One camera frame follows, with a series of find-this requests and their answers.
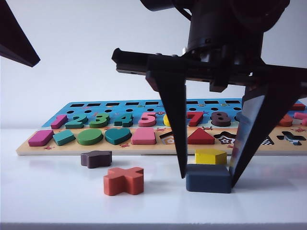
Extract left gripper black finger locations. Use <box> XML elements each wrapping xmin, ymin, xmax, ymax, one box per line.
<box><xmin>0</xmin><ymin>0</ymin><xmax>41</xmax><ymax>67</ymax></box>

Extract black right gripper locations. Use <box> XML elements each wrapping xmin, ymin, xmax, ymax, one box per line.
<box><xmin>111</xmin><ymin>47</ymin><xmax>307</xmax><ymax>179</ymax></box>

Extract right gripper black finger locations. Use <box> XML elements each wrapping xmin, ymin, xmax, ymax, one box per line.
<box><xmin>229</xmin><ymin>82</ymin><xmax>305</xmax><ymax>187</ymax></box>

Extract navy square block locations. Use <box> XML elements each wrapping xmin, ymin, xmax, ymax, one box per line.
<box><xmin>186</xmin><ymin>164</ymin><xmax>232</xmax><ymax>193</ymax></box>

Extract orange number ten piece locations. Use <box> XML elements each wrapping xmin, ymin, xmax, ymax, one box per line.
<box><xmin>278</xmin><ymin>115</ymin><xmax>293</xmax><ymax>127</ymax></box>

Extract red number seven piece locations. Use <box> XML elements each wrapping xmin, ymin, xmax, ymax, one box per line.
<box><xmin>186</xmin><ymin>111</ymin><xmax>204</xmax><ymax>127</ymax></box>

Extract pink number five piece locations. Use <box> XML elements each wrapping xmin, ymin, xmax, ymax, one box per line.
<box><xmin>138</xmin><ymin>111</ymin><xmax>158</xmax><ymax>127</ymax></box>

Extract dark brown number eight piece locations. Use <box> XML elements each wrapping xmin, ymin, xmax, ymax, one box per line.
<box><xmin>210</xmin><ymin>111</ymin><xmax>231</xmax><ymax>127</ymax></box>

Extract small pink wooden piece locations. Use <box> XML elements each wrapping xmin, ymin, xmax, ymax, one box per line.
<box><xmin>294</xmin><ymin>112</ymin><xmax>307</xmax><ymax>126</ymax></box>

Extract red triangle shape piece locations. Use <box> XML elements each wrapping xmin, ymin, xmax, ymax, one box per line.
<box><xmin>187</xmin><ymin>127</ymin><xmax>215</xmax><ymax>145</ymax></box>

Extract pink trapezoid shape piece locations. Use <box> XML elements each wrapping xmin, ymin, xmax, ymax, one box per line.
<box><xmin>131</xmin><ymin>127</ymin><xmax>156</xmax><ymax>145</ymax></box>

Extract dark teal number four piece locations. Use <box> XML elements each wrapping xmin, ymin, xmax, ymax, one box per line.
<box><xmin>113</xmin><ymin>112</ymin><xmax>134</xmax><ymax>127</ymax></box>

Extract yellow pentagon shape piece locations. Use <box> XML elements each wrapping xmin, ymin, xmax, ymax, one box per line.
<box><xmin>194</xmin><ymin>148</ymin><xmax>227</xmax><ymax>166</ymax></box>

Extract teal heart shape piece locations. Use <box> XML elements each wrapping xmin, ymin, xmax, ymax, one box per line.
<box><xmin>104</xmin><ymin>128</ymin><xmax>132</xmax><ymax>146</ymax></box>

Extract green number three piece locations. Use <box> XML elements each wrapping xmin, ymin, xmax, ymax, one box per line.
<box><xmin>89</xmin><ymin>112</ymin><xmax>111</xmax><ymax>129</ymax></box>

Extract green circle shape piece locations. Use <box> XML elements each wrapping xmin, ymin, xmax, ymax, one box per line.
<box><xmin>77</xmin><ymin>128</ymin><xmax>104</xmax><ymax>146</ymax></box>

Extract magenta number one piece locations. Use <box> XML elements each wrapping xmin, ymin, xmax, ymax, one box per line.
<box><xmin>50</xmin><ymin>114</ymin><xmax>68</xmax><ymax>129</ymax></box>

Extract orange cross shape piece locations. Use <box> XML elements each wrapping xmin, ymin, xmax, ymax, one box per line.
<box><xmin>103</xmin><ymin>167</ymin><xmax>144</xmax><ymax>196</ymax></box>

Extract dark brown star shape piece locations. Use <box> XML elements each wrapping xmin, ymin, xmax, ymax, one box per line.
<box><xmin>81</xmin><ymin>150</ymin><xmax>113</xmax><ymax>169</ymax></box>

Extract teal number two piece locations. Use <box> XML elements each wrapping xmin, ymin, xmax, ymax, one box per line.
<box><xmin>64</xmin><ymin>113</ymin><xmax>89</xmax><ymax>129</ymax></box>

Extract magenta parallelogram shape piece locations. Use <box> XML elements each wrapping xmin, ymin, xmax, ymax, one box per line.
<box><xmin>27</xmin><ymin>129</ymin><xmax>54</xmax><ymax>147</ymax></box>

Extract teal rectangle shape piece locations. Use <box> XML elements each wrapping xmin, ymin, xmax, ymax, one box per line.
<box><xmin>52</xmin><ymin>129</ymin><xmax>77</xmax><ymax>146</ymax></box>

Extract colourful wooden shape puzzle board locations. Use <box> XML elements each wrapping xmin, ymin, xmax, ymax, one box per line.
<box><xmin>15</xmin><ymin>97</ymin><xmax>307</xmax><ymax>157</ymax></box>

